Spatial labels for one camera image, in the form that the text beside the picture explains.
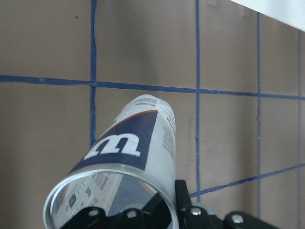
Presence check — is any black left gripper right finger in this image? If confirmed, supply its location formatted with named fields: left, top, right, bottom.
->
left=175, top=179, right=277, bottom=229

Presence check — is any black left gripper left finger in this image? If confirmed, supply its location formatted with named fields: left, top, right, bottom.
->
left=62, top=194, right=172, bottom=229

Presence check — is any clear Wilson tennis ball can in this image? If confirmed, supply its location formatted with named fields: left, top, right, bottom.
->
left=43, top=94, right=179, bottom=229

